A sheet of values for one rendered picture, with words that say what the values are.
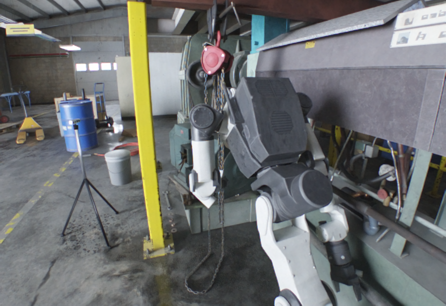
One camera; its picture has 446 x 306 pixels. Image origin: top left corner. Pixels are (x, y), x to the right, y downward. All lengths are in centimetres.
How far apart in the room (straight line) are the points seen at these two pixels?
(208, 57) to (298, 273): 108
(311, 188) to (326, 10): 135
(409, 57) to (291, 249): 78
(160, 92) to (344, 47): 656
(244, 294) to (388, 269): 84
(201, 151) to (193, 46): 164
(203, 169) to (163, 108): 659
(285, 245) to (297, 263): 7
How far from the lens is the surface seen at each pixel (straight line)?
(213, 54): 127
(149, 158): 150
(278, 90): 82
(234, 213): 200
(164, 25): 329
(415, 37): 101
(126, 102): 750
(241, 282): 164
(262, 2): 150
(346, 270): 102
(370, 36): 113
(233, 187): 164
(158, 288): 165
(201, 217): 192
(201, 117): 79
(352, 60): 115
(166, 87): 735
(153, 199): 163
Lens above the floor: 125
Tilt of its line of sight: 16 degrees down
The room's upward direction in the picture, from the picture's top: straight up
